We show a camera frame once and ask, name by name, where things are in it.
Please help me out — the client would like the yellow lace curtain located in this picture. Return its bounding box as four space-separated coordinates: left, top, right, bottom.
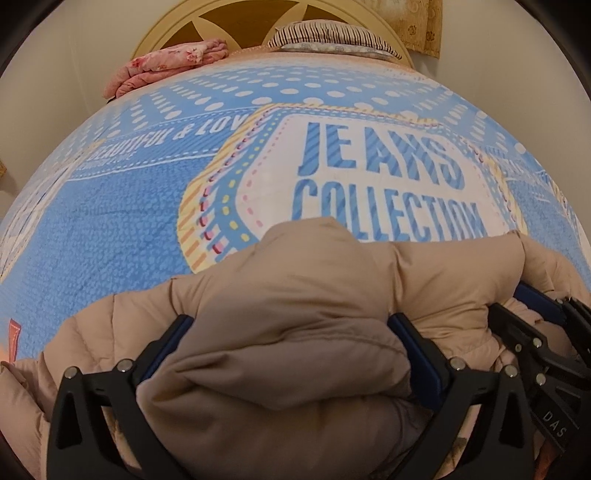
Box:
390 0 443 59

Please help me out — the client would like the blue and pink printed blanket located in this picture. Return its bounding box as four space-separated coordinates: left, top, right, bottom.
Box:
0 48 591 365

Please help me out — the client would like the pink floral folded blanket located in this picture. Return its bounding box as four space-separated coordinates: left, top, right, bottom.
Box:
102 39 229 100

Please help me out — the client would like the cream wooden headboard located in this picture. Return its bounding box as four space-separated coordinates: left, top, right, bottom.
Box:
131 0 414 63

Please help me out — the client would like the striped pillow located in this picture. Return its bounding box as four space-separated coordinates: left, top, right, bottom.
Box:
268 24 402 60

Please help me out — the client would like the beige quilted jacket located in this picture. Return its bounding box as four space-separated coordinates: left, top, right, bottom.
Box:
0 217 591 480

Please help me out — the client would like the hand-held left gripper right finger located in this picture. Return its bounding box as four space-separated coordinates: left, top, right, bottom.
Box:
387 313 539 480

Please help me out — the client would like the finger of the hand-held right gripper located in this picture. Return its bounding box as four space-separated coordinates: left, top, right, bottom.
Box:
488 302 583 370
513 282 591 365

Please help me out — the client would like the peach bed sheet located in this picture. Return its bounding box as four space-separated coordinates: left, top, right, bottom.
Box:
222 44 416 75

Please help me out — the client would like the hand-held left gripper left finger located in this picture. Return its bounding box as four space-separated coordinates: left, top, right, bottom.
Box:
46 315 195 480

